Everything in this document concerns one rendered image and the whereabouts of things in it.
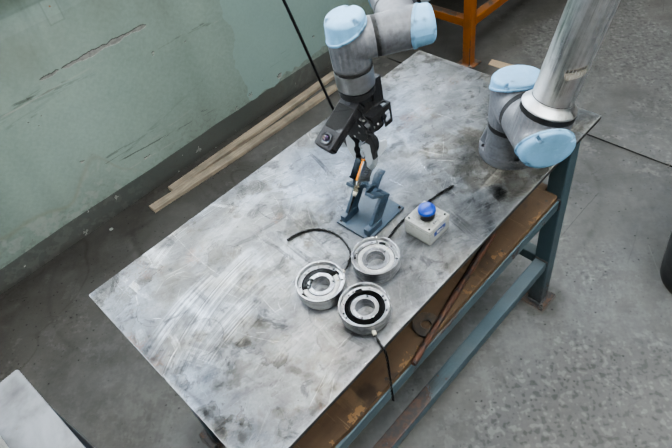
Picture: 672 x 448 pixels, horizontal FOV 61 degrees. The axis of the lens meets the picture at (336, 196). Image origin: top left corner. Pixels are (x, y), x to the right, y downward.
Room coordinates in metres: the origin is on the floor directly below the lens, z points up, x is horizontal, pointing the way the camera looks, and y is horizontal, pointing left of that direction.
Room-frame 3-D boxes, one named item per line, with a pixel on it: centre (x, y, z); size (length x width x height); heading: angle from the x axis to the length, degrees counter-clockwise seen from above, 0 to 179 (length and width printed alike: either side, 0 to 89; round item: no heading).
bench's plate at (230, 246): (0.98, -0.06, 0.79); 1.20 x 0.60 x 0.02; 129
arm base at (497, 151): (1.06, -0.45, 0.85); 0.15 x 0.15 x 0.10
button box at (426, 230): (0.85, -0.19, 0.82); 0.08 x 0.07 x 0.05; 129
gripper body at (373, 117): (0.93, -0.09, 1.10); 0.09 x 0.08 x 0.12; 130
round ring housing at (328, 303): (0.73, 0.06, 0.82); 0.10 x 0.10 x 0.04
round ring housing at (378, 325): (0.65, -0.02, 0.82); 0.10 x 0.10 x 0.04
